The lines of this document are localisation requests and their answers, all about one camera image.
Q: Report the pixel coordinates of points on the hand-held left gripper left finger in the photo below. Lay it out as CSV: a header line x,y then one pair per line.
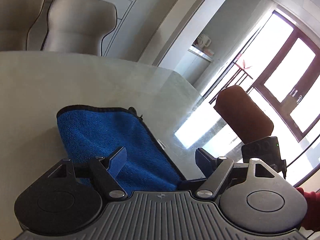
x,y
117,162

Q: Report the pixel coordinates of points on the person's right forearm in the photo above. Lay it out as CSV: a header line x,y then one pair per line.
x,y
312,210

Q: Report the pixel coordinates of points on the brown chair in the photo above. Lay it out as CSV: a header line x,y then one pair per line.
x,y
240,110

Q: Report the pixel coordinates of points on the beige dining chair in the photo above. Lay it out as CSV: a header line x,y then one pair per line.
x,y
15,17
75,22

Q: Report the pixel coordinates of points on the small kettle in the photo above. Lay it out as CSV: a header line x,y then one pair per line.
x,y
203,41

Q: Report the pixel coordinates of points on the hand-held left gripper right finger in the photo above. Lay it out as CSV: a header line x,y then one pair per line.
x,y
203,161

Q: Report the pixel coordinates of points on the brown framed glass door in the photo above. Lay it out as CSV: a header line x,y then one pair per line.
x,y
297,31

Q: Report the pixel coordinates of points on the blue and grey towel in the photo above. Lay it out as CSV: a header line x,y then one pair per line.
x,y
95,135

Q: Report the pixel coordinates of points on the white side counter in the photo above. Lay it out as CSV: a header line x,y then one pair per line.
x,y
195,62

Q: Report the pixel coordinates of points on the white sideboard cabinet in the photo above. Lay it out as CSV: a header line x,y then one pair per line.
x,y
123,7

